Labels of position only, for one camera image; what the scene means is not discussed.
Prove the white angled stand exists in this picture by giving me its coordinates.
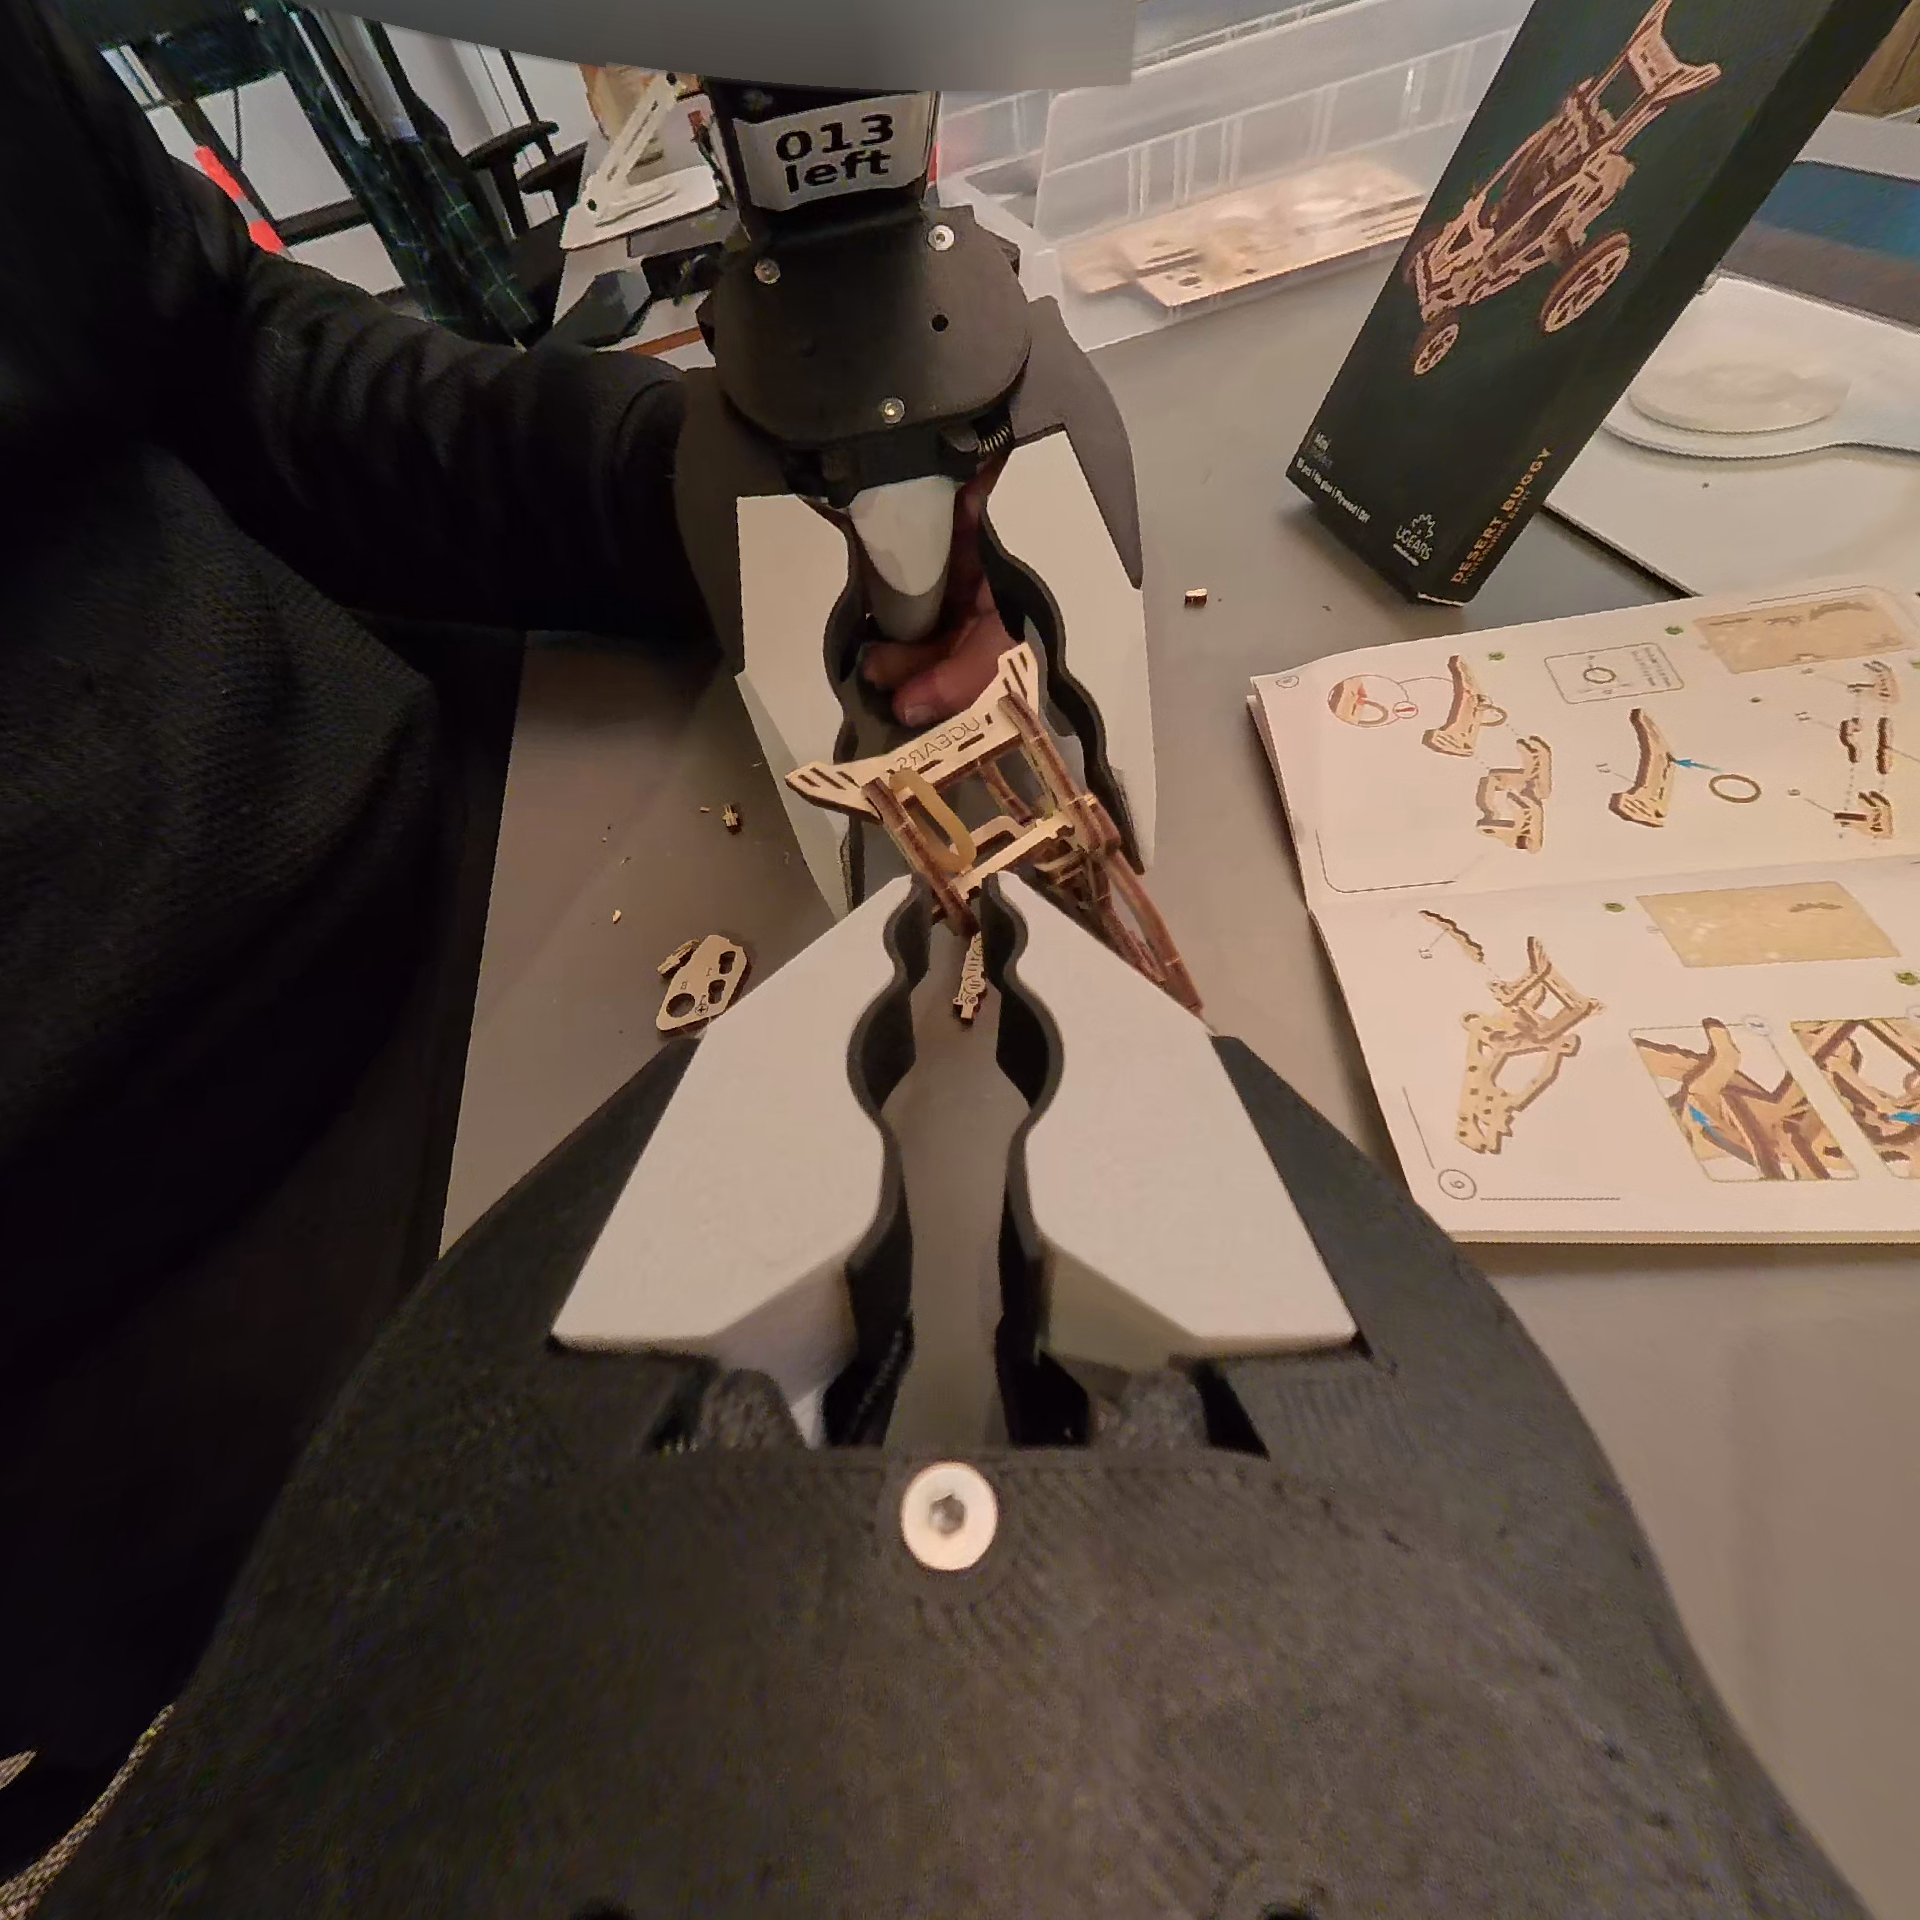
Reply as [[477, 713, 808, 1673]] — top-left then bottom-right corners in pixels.
[[577, 70, 719, 230]]

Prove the dark green model kit box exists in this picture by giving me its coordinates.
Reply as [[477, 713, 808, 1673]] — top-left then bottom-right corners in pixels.
[[1286, 0, 1882, 608]]

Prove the person's left hand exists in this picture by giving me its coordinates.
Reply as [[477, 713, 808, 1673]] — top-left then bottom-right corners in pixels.
[[862, 515, 1002, 725]]

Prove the laser-cut wooden parts sheet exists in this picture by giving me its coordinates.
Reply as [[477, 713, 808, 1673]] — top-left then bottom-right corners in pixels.
[[1063, 157, 1431, 312]]

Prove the person's left forearm black sleeve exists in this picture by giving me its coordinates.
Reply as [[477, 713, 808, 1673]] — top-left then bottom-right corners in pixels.
[[227, 226, 719, 640]]

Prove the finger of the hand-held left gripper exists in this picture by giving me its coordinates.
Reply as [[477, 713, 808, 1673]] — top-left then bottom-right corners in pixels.
[[732, 486, 905, 923], [983, 424, 1156, 880]]

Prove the wooden model frame assembly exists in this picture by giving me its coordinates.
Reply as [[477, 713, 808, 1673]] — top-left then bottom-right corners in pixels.
[[785, 637, 1213, 1033]]

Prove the flat wooden part with holes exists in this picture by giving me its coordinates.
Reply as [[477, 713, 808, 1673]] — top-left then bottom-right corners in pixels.
[[650, 932, 748, 1034]]

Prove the person's black sweater torso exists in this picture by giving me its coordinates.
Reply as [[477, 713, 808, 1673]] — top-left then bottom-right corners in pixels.
[[0, 0, 529, 1854]]

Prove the white round plate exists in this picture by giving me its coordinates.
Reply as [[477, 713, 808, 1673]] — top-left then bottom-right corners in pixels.
[[1628, 319, 1859, 442]]

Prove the white flat board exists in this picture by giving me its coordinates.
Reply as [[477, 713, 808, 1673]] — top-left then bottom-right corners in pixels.
[[1545, 104, 1920, 604]]

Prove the illustrated instruction booklet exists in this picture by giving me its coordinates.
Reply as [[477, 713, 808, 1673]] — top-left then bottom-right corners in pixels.
[[1248, 579, 1920, 1243]]

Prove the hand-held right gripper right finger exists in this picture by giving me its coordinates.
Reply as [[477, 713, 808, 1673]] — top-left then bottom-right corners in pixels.
[[978, 874, 1362, 1450]]

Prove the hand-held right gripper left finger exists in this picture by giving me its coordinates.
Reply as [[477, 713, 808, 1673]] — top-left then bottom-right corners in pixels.
[[551, 880, 921, 1450]]

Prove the green plaid cloth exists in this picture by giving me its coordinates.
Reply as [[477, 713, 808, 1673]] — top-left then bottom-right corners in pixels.
[[285, 31, 568, 344]]

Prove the black office chair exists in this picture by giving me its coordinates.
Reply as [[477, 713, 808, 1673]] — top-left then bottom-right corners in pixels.
[[447, 122, 586, 312]]

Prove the clear plastic storage bin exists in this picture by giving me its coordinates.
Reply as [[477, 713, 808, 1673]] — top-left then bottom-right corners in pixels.
[[960, 0, 1523, 315]]

